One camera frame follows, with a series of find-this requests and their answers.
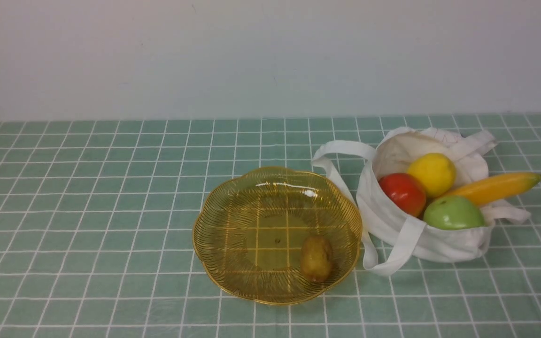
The brown kiwi fruit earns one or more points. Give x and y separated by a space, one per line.
316 258

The green apple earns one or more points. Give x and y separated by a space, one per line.
453 212

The white cloth tote bag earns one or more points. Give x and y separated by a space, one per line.
391 237

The amber transparent plastic fruit bowl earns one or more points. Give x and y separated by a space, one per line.
249 234

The yellow banana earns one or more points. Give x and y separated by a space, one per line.
497 187

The red apple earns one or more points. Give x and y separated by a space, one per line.
405 192

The yellow lemon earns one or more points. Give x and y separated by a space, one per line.
435 172

